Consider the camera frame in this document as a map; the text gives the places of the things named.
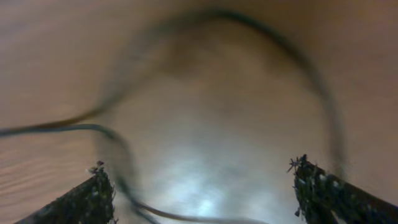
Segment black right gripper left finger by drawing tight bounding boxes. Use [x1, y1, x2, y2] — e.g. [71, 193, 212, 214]
[16, 161, 117, 224]

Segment black cable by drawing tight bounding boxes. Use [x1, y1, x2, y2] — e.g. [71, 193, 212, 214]
[0, 9, 346, 224]

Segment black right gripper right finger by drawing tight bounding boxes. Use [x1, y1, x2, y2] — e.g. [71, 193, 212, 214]
[290, 154, 397, 224]

